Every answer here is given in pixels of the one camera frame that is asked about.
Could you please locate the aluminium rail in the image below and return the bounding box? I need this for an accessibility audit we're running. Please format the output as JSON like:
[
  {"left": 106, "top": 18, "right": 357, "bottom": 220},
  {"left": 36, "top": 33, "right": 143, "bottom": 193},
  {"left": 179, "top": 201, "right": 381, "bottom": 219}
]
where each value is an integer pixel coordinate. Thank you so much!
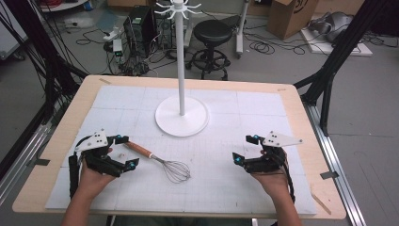
[
  {"left": 0, "top": 99, "right": 64, "bottom": 206},
  {"left": 303, "top": 102, "right": 367, "bottom": 226}
]

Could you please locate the white hook stand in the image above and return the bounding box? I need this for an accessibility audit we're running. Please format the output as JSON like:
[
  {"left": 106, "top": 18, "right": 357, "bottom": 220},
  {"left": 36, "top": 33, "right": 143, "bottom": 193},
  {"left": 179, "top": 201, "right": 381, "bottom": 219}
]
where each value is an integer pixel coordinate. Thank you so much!
[{"left": 153, "top": 0, "right": 211, "bottom": 138}]

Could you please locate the wooden-handled wire whisk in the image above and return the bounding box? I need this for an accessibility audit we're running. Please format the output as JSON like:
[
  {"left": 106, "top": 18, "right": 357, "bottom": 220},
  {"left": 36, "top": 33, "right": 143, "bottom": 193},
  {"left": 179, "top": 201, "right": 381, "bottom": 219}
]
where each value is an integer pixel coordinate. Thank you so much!
[{"left": 123, "top": 140, "right": 192, "bottom": 185}]

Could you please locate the white flat board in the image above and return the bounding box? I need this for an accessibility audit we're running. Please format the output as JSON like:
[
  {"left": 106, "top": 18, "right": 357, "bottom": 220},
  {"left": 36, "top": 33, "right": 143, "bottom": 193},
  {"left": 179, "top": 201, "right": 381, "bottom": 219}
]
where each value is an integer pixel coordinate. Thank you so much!
[{"left": 299, "top": 27, "right": 374, "bottom": 57}]

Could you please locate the black computer tower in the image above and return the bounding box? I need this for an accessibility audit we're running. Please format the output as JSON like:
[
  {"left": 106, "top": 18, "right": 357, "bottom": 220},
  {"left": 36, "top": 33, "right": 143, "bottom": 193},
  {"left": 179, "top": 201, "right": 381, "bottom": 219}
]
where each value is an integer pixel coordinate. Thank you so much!
[{"left": 122, "top": 5, "right": 158, "bottom": 59}]

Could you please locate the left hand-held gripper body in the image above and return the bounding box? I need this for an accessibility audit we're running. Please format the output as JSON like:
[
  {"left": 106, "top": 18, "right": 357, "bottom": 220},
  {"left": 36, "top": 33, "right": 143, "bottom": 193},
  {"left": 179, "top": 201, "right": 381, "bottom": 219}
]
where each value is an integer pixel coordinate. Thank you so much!
[{"left": 74, "top": 128, "right": 126, "bottom": 178}]

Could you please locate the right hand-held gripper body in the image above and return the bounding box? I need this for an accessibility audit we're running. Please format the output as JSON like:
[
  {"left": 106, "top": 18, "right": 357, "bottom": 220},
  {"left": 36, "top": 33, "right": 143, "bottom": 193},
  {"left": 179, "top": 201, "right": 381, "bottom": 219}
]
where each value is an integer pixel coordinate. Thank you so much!
[{"left": 243, "top": 130, "right": 304, "bottom": 174}]

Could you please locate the round white table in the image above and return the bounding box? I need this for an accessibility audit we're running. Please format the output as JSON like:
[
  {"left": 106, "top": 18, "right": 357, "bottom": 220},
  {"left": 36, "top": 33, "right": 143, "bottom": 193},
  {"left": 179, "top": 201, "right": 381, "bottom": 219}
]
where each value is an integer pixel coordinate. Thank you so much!
[{"left": 40, "top": 0, "right": 89, "bottom": 13}]

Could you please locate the brown cardboard box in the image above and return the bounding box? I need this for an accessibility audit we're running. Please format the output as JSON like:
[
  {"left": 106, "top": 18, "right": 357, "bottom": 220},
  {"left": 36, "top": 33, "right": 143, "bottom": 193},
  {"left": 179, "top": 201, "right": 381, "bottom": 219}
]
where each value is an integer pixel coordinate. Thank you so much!
[{"left": 266, "top": 0, "right": 317, "bottom": 41}]

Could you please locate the black metal frame stand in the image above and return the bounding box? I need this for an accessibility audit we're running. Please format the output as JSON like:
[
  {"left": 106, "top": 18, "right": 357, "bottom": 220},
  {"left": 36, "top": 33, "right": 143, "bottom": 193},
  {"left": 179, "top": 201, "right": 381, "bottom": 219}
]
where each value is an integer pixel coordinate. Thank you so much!
[
  {"left": 0, "top": 0, "right": 89, "bottom": 182},
  {"left": 293, "top": 0, "right": 399, "bottom": 137}
]

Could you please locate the black sleeved gripper cable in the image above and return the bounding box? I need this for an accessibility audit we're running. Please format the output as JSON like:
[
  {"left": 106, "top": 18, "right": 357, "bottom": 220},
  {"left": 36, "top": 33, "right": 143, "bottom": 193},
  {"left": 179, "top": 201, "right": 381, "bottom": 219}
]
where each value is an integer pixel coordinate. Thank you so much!
[
  {"left": 279, "top": 153, "right": 296, "bottom": 204},
  {"left": 68, "top": 135, "right": 95, "bottom": 200}
]

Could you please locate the grey device on board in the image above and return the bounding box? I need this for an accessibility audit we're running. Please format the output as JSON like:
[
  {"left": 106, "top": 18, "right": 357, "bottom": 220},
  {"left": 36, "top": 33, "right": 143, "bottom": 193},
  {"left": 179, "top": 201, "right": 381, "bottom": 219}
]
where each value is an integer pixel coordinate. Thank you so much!
[{"left": 307, "top": 11, "right": 355, "bottom": 43}]

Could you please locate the person's right hand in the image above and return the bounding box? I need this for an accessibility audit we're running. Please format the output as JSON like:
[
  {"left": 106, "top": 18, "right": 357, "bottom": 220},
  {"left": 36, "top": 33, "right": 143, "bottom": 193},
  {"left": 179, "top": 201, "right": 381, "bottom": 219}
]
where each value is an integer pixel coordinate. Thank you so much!
[{"left": 249, "top": 149, "right": 290, "bottom": 198}]

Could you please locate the person's left hand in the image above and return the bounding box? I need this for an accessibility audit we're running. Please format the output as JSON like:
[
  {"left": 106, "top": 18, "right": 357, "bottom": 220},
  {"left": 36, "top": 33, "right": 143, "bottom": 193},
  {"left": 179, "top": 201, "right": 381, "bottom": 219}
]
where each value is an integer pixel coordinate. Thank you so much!
[{"left": 75, "top": 147, "right": 117, "bottom": 200}]

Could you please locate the white power strip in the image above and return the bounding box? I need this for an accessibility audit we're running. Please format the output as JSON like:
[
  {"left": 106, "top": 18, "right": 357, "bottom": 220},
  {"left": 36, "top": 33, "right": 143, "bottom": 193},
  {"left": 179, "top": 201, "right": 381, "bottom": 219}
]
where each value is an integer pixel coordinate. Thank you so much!
[{"left": 103, "top": 25, "right": 124, "bottom": 42}]

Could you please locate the black sleeved right gripper cable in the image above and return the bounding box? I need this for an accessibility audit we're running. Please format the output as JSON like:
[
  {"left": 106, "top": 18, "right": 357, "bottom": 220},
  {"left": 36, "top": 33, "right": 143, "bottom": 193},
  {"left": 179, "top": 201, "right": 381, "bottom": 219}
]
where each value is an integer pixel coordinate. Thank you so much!
[{"left": 279, "top": 153, "right": 296, "bottom": 204}]

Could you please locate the grey tape piece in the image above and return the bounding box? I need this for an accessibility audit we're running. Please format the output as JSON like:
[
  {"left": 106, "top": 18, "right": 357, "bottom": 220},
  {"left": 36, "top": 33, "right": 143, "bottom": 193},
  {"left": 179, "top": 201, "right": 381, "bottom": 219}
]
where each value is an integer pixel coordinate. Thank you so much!
[
  {"left": 25, "top": 157, "right": 52, "bottom": 168},
  {"left": 319, "top": 170, "right": 341, "bottom": 181}
]

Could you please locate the small white power adapter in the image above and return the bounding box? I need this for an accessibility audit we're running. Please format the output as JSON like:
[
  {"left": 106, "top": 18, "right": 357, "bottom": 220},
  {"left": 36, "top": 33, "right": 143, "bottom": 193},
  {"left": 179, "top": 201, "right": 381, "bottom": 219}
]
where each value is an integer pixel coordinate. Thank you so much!
[{"left": 112, "top": 39, "right": 124, "bottom": 57}]

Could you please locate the black round stool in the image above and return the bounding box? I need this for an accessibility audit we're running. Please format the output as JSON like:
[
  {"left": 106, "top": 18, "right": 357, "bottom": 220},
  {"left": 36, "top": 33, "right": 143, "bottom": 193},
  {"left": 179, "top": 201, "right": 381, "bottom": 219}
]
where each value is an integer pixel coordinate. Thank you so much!
[{"left": 185, "top": 19, "right": 233, "bottom": 81}]

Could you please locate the white grid mat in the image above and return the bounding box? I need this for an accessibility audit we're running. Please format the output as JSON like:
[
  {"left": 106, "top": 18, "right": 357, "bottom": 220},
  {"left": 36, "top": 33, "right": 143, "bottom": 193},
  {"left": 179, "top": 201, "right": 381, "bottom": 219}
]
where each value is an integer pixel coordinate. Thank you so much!
[{"left": 44, "top": 85, "right": 318, "bottom": 217}]

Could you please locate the wooden table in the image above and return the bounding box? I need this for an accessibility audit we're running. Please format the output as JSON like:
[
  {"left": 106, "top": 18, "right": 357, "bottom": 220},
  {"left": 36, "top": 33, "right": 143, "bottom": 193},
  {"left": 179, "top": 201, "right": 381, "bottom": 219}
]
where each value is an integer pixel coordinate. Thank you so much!
[{"left": 11, "top": 73, "right": 347, "bottom": 220}]

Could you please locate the thin wooden stick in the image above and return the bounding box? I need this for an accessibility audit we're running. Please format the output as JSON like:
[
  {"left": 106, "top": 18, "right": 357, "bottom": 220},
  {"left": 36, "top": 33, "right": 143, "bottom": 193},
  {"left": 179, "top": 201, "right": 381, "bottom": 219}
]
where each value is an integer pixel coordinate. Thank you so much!
[{"left": 310, "top": 190, "right": 332, "bottom": 217}]

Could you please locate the black sleeved left gripper cable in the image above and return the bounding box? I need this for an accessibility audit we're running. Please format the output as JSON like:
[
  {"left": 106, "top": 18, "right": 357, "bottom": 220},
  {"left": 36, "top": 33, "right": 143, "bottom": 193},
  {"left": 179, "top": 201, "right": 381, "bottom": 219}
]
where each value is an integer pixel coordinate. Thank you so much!
[{"left": 68, "top": 135, "right": 95, "bottom": 200}]

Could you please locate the white wheeled stand post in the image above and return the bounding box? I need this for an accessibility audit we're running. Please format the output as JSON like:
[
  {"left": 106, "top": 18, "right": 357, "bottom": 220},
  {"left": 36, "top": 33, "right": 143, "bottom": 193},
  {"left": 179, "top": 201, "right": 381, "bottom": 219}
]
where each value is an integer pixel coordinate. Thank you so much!
[{"left": 234, "top": 0, "right": 251, "bottom": 59}]

